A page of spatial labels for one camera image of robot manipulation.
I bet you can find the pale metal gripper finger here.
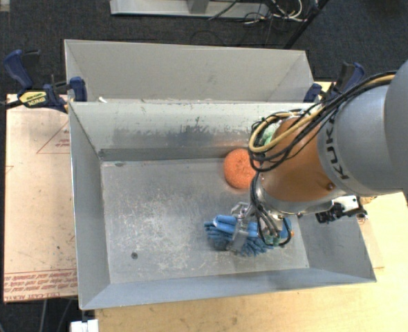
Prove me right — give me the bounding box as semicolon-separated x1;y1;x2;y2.
230;201;252;221
226;219;250;253

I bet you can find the blue bristly brush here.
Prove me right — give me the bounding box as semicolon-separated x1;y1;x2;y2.
203;214;293;258

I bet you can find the orange sponge ball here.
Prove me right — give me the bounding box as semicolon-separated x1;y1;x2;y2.
223;147;261;190

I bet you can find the grey metal bin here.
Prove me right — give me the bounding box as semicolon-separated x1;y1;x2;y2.
64;39;378;311

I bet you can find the pale green soft thing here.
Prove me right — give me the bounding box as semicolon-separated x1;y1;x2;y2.
260;129;277;147

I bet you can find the brown cardboard board red print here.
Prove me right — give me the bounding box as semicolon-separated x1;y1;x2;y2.
3;93;79;304

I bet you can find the black cylinder on white bracket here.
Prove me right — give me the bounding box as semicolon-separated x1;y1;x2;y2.
315;195;369;225

